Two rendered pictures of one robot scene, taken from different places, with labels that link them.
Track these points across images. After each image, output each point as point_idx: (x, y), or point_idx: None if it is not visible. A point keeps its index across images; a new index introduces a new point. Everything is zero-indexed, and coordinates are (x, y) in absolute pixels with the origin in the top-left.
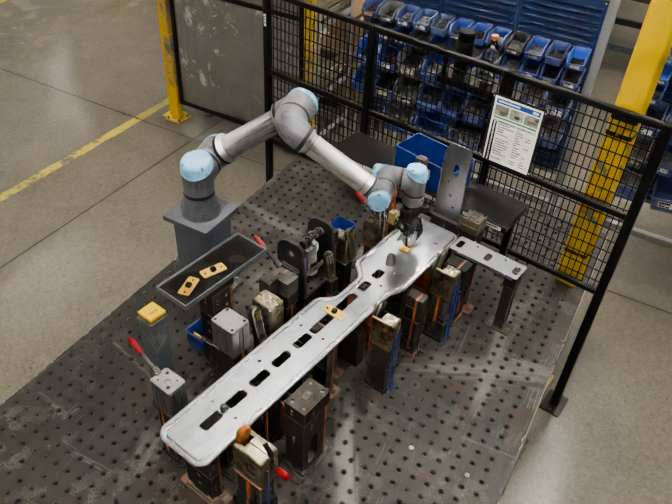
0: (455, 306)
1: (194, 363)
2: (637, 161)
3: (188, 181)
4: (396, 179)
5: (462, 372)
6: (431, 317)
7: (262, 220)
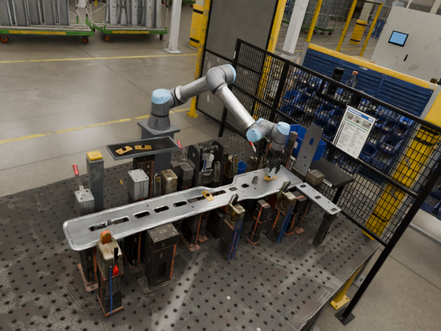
0: (290, 224)
1: None
2: (432, 159)
3: (153, 103)
4: (269, 129)
5: (281, 264)
6: (272, 224)
7: None
